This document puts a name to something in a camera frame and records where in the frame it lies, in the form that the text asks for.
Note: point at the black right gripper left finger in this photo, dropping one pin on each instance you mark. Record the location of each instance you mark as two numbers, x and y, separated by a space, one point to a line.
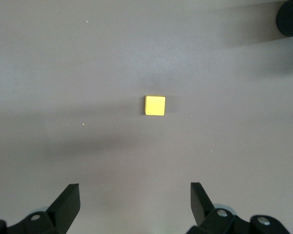
61 209

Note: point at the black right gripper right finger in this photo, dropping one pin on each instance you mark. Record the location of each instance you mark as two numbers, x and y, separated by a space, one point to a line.
210 219

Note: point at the yellow block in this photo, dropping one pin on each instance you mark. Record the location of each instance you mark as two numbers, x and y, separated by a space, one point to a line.
155 105

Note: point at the brown table mat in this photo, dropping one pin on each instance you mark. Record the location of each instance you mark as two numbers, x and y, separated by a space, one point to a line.
88 73

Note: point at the black round knob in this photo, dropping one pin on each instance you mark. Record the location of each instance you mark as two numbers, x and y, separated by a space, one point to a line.
291 18

